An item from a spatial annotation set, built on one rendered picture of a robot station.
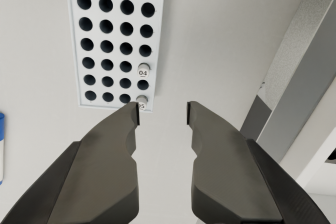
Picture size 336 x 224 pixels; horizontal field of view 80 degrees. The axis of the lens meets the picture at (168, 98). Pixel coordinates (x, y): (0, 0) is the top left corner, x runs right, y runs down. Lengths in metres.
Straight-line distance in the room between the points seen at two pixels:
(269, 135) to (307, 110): 0.05
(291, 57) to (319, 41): 1.05
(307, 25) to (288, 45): 0.12
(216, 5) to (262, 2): 0.05
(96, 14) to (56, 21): 0.07
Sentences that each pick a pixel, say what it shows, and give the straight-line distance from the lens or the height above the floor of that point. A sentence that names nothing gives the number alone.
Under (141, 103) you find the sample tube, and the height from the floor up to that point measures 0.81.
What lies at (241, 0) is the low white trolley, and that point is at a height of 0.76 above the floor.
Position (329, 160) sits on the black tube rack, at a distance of 0.23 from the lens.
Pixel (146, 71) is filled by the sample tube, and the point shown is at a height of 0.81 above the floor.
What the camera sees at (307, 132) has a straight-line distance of 0.19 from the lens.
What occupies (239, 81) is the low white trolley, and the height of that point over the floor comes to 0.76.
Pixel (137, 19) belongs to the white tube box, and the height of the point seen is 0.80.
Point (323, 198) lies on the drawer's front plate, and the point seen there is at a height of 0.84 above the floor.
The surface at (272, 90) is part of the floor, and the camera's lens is 1.28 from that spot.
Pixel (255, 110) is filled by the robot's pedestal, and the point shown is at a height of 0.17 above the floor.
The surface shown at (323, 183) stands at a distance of 0.33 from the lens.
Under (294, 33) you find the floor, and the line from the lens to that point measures 1.21.
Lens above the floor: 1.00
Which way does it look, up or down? 62 degrees down
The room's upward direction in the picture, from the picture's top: 176 degrees clockwise
